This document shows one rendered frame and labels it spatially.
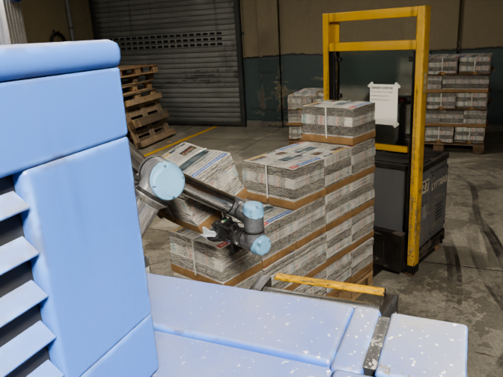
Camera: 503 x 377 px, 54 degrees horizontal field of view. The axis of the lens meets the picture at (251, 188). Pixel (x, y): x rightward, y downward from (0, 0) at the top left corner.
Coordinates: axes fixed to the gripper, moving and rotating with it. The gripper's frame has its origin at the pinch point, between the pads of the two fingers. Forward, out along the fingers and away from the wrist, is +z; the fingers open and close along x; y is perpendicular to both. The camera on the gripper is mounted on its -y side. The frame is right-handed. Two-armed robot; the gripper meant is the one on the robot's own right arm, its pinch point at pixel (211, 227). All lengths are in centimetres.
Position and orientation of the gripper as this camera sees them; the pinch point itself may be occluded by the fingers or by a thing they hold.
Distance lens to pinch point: 211.4
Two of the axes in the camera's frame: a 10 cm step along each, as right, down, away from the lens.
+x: -7.0, 5.6, -4.5
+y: -3.3, -8.1, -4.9
